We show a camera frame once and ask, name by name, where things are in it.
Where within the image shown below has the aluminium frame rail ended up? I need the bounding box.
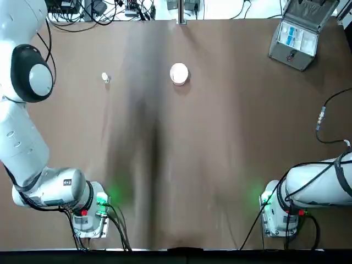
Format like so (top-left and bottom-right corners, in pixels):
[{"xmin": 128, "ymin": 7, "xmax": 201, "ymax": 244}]
[{"xmin": 335, "ymin": 0, "xmax": 352, "ymax": 22}]

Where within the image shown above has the blue and white packet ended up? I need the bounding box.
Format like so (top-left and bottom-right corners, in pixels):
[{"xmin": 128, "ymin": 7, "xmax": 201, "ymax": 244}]
[{"xmin": 285, "ymin": 26, "xmax": 298, "ymax": 47}]

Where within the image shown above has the black base cable bundle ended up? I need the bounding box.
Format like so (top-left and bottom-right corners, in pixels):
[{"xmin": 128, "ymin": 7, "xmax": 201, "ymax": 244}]
[{"xmin": 104, "ymin": 202, "xmax": 133, "ymax": 252}]

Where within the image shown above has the aluminium camera post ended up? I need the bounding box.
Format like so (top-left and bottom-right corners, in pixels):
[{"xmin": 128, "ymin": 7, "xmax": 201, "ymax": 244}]
[{"xmin": 178, "ymin": 0, "xmax": 187, "ymax": 25}]

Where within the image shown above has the black base cable loop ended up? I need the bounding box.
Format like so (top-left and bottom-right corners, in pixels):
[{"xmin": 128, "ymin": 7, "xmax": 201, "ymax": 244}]
[{"xmin": 284, "ymin": 210, "xmax": 321, "ymax": 250}]

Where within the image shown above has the small grey device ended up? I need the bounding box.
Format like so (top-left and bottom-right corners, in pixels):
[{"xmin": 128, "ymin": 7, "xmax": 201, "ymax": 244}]
[{"xmin": 124, "ymin": 0, "xmax": 139, "ymax": 17}]

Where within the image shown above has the open silver aluminium case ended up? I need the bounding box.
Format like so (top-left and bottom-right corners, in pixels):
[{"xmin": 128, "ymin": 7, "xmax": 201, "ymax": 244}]
[{"xmin": 268, "ymin": 0, "xmax": 341, "ymax": 72}]

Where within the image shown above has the long black base cable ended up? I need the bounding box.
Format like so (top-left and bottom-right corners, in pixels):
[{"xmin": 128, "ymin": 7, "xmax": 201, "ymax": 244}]
[{"xmin": 238, "ymin": 161, "xmax": 339, "ymax": 251}]

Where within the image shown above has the black power adapter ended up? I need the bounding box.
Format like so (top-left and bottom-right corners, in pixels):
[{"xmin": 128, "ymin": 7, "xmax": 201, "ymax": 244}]
[{"xmin": 92, "ymin": 0, "xmax": 107, "ymax": 17}]

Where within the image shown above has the black electronics box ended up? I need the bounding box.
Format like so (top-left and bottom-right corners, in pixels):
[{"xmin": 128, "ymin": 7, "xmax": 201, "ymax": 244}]
[{"xmin": 45, "ymin": 0, "xmax": 81, "ymax": 15}]

